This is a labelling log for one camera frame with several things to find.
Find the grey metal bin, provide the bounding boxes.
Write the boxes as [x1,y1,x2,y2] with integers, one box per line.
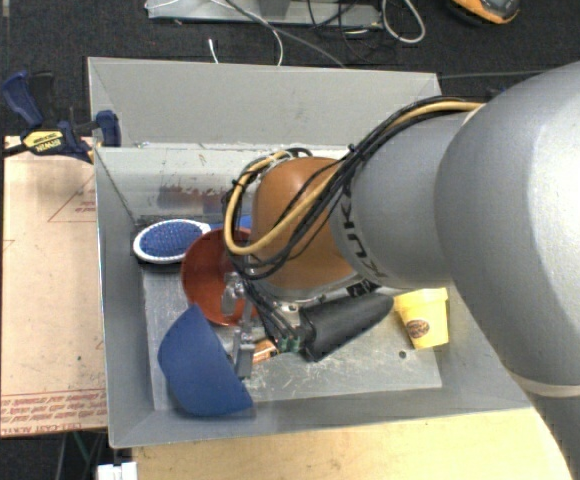
[87,56,537,450]

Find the yellow paper cup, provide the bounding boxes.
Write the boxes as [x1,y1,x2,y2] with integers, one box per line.
[392,287,451,352]

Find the red-brown bowl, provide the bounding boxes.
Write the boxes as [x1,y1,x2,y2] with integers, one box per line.
[179,227,262,327]

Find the white and blue hairbrush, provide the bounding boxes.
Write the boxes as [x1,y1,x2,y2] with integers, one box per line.
[131,214,254,265]

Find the dark blue bowl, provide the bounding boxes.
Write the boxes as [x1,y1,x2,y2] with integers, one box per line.
[156,303,256,418]

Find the black tapered object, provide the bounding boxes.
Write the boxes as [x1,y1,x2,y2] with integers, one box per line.
[298,292,396,363]

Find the small orange object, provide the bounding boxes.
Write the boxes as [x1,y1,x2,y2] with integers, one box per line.
[251,340,278,365]

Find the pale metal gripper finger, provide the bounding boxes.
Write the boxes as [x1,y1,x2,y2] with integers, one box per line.
[232,325,257,381]
[220,271,247,319]

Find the brown cardboard board red print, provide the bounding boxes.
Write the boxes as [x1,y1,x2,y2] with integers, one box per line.
[0,135,110,439]

